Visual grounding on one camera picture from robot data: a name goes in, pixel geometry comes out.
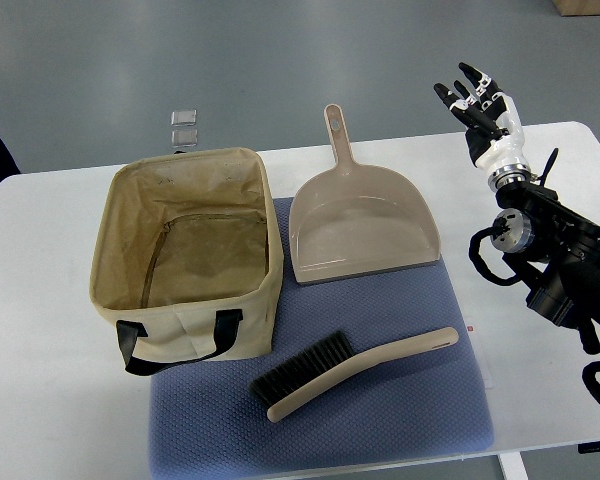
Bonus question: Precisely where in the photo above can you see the beige fabric bag black handles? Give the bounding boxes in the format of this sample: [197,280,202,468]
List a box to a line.
[89,148,284,376]

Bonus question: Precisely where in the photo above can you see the black table control panel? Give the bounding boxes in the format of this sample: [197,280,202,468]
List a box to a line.
[577,441,600,454]

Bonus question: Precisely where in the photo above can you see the beige hand brush black bristles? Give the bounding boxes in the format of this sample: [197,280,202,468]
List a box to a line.
[248,327,459,423]

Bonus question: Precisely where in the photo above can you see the blue textured mat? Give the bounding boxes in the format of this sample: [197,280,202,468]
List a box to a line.
[148,196,496,477]

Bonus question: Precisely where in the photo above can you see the white table leg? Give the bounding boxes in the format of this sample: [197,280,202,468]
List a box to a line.
[498,452,530,480]

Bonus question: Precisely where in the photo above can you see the beige plastic dustpan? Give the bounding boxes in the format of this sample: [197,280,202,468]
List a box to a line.
[288,104,441,284]

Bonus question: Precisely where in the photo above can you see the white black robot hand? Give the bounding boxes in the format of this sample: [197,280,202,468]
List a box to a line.
[434,62,531,191]

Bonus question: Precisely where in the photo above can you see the upper clear floor tile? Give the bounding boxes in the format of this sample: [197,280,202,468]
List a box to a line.
[171,109,197,126]

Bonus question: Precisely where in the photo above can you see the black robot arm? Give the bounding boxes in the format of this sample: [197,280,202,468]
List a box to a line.
[468,166,600,355]

